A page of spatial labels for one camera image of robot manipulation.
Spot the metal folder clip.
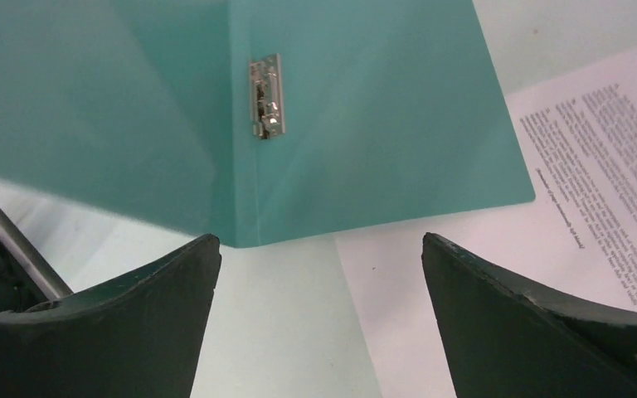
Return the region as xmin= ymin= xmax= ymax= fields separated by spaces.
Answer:
xmin=249 ymin=53 xmax=286 ymax=140

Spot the teal plastic folder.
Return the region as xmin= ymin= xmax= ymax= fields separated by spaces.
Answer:
xmin=0 ymin=1 xmax=535 ymax=248

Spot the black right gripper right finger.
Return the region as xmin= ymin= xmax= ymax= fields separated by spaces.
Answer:
xmin=421 ymin=233 xmax=637 ymax=397

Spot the aluminium frame left post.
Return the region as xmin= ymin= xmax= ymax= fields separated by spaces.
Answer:
xmin=0 ymin=208 xmax=73 ymax=300

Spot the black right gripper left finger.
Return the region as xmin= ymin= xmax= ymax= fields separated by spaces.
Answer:
xmin=0 ymin=234 xmax=221 ymax=397

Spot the printed white paper sheet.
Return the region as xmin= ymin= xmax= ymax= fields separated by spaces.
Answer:
xmin=336 ymin=48 xmax=637 ymax=397

